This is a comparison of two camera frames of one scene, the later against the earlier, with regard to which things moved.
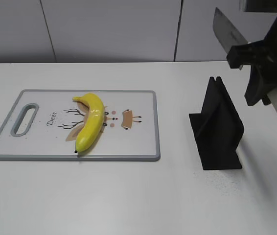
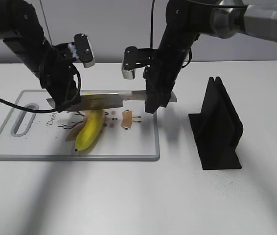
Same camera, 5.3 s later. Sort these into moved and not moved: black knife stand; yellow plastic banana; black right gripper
Moved: black right gripper
Not moved: black knife stand; yellow plastic banana
